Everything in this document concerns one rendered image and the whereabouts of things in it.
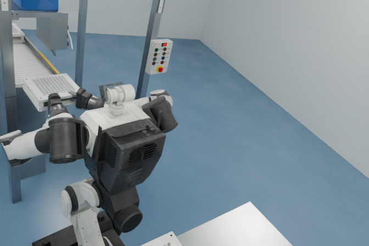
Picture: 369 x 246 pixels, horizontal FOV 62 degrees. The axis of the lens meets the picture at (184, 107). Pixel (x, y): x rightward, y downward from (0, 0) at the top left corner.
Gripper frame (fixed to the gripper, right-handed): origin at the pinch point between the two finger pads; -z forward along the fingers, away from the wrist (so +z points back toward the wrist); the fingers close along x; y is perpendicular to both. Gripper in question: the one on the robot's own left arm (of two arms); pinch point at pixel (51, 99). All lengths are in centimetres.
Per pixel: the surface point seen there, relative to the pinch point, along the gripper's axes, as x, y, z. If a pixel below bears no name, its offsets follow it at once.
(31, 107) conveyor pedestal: 39, -1, -51
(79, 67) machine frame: 63, 64, -150
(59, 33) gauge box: -19.8, 12.8, -39.9
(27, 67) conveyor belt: 12, -1, -59
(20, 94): 20.4, -9.0, -39.9
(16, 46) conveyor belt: 13, -2, -92
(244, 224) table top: 14, 61, 95
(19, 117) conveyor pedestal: 45, -8, -50
